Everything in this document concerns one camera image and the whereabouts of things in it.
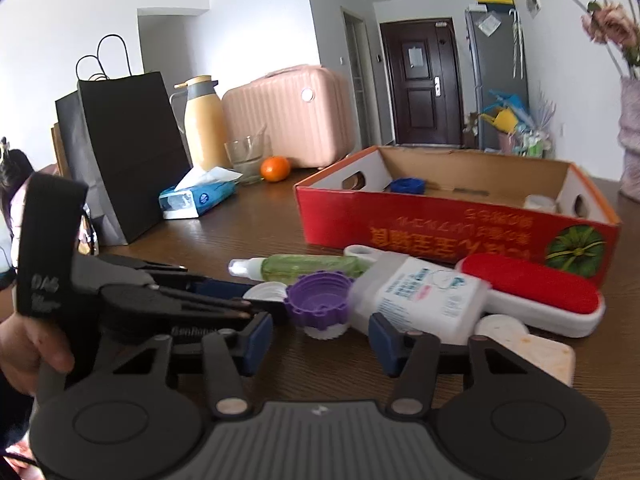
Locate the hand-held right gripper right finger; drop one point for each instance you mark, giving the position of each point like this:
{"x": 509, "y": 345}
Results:
{"x": 386, "y": 347}

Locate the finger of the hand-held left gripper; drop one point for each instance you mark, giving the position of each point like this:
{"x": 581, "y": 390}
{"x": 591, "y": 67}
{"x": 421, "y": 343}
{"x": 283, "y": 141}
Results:
{"x": 220, "y": 289}
{"x": 150, "y": 305}

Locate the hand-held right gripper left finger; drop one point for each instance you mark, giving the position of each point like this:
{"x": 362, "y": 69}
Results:
{"x": 255, "y": 345}

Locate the white plastic bottle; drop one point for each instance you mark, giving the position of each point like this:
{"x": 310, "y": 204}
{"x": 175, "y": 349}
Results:
{"x": 425, "y": 295}

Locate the purple bottle cap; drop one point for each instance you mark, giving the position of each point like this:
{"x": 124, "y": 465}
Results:
{"x": 317, "y": 302}

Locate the green spray bottle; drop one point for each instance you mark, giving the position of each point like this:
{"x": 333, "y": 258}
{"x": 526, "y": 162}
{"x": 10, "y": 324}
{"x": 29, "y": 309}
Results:
{"x": 300, "y": 266}

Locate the red cardboard box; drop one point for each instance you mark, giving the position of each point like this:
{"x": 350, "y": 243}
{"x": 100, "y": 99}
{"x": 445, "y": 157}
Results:
{"x": 440, "y": 227}

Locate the person's left hand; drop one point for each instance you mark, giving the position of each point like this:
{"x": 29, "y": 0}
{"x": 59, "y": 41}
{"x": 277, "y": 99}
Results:
{"x": 30, "y": 350}

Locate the clear foil packet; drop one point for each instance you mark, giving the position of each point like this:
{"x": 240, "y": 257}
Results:
{"x": 90, "y": 232}

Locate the person's head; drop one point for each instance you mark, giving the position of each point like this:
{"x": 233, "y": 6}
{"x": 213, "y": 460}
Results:
{"x": 14, "y": 175}

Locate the blue tissue pack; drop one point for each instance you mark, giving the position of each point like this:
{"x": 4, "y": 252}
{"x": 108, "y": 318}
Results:
{"x": 200, "y": 200}

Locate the black paper bag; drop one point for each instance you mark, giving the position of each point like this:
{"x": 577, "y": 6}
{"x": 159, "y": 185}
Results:
{"x": 125, "y": 160}

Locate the glass cup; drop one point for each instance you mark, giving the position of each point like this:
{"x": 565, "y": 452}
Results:
{"x": 247, "y": 162}

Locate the orange fruit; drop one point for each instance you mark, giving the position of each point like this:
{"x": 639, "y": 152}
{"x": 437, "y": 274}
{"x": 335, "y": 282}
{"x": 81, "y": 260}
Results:
{"x": 275, "y": 169}

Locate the red lint brush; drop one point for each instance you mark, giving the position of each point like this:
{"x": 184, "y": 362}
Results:
{"x": 525, "y": 280}

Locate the yellow thermos jug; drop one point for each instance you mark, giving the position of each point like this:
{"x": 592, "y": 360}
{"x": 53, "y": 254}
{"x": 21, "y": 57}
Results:
{"x": 202, "y": 130}

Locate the beige rectangular block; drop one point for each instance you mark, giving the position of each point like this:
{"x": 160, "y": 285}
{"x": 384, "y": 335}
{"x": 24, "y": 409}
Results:
{"x": 547, "y": 357}

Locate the blue plastic lid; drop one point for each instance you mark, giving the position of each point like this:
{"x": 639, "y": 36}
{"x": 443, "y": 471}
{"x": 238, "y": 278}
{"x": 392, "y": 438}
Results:
{"x": 407, "y": 186}

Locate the pink ribbed suitcase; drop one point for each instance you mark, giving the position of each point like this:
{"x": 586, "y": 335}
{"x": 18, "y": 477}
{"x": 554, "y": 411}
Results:
{"x": 290, "y": 120}

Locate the pink bucket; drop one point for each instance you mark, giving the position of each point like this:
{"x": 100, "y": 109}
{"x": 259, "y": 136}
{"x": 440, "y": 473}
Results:
{"x": 506, "y": 144}

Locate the dark brown entrance door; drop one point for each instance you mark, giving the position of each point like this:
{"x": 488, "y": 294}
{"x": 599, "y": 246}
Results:
{"x": 420, "y": 110}

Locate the grey interior door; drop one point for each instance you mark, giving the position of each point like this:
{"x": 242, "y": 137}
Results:
{"x": 356, "y": 85}

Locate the lavender dried plumes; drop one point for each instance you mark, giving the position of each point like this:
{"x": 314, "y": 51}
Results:
{"x": 544, "y": 112}

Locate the grey refrigerator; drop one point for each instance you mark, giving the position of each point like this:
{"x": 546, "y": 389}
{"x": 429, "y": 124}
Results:
{"x": 500, "y": 85}

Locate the pink textured vase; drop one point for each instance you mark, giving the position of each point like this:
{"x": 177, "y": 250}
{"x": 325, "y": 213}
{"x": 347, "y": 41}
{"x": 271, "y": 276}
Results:
{"x": 631, "y": 140}

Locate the striped folded umbrella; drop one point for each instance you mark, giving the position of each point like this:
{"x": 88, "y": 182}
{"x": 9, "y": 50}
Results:
{"x": 516, "y": 45}

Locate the paper sheet on refrigerator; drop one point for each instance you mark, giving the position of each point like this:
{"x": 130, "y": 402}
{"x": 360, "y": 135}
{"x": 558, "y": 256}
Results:
{"x": 489, "y": 24}

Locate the dried pink roses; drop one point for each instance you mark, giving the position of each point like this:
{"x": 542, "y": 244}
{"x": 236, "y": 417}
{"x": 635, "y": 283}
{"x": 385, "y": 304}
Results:
{"x": 612, "y": 22}

